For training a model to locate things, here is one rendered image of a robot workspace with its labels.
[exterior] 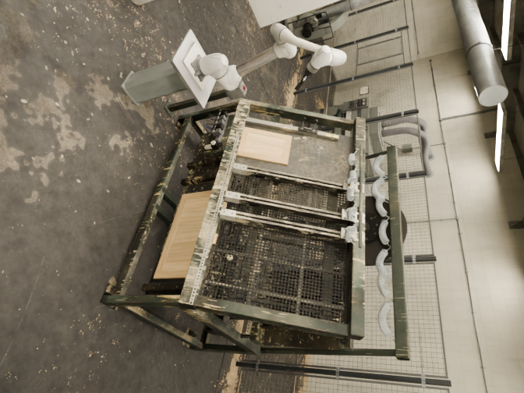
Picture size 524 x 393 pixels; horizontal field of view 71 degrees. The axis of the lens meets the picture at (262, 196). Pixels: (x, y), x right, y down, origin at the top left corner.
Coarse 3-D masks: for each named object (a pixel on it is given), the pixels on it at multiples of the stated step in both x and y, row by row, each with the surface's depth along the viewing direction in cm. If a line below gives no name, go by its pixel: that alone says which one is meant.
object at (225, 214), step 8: (224, 208) 301; (224, 216) 299; (232, 216) 297; (240, 216) 298; (248, 216) 300; (256, 216) 300; (256, 224) 301; (264, 224) 299; (272, 224) 297; (280, 224) 298; (288, 224) 300; (296, 224) 300; (296, 232) 302; (304, 232) 300; (312, 232) 298; (320, 232) 298; (328, 232) 301; (336, 232) 299; (344, 232) 296; (336, 240) 301; (344, 240) 299
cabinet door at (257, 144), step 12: (252, 132) 360; (264, 132) 362; (240, 144) 349; (252, 144) 351; (264, 144) 353; (276, 144) 354; (288, 144) 356; (240, 156) 343; (252, 156) 342; (264, 156) 344; (276, 156) 346; (288, 156) 347
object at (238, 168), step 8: (232, 168) 327; (240, 168) 326; (248, 168) 329; (256, 168) 328; (256, 176) 330; (264, 176) 328; (272, 176) 327; (280, 176) 326; (288, 176) 329; (296, 176) 328; (296, 184) 330; (304, 184) 328; (312, 184) 326; (320, 184) 325; (328, 184) 329; (336, 184) 327; (344, 184) 324; (352, 184) 325; (336, 192) 330; (344, 192) 328
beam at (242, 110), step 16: (240, 112) 369; (240, 128) 357; (224, 160) 332; (224, 176) 322; (224, 192) 313; (208, 208) 302; (208, 224) 294; (192, 256) 277; (208, 256) 280; (192, 272) 270; (192, 288) 263
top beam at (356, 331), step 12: (360, 120) 374; (360, 132) 364; (360, 144) 354; (360, 252) 288; (360, 264) 282; (360, 276) 276; (360, 288) 271; (348, 300) 274; (360, 300) 266; (348, 312) 268; (360, 312) 261; (360, 324) 256; (348, 336) 257; (360, 336) 252
